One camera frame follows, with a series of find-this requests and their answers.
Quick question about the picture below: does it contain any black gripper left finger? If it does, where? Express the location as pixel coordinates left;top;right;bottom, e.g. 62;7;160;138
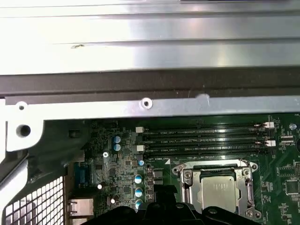
90;184;166;225

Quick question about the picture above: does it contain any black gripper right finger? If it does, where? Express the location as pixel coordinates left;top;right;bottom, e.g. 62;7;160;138
165;184;238;225

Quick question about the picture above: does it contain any silver CPU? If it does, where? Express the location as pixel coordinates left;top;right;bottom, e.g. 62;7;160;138
201;176;235;210

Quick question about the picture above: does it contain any metal socket cover frame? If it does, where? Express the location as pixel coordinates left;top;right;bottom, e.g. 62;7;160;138
180;164;255;211

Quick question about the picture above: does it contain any thin wire locking lever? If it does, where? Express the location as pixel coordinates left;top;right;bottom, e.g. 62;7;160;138
184;185;191;208
239;158;255;209

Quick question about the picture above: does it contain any CPU socket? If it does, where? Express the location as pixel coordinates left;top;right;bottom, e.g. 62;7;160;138
172;160;260;222

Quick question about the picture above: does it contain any black RAM slot bank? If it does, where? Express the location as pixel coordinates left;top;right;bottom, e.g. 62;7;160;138
135;121;277;158

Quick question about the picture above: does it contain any green motherboard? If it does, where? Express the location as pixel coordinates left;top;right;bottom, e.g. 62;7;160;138
67;113;300;225

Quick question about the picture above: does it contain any black open PC case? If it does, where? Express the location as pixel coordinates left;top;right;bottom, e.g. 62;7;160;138
0;67;300;225

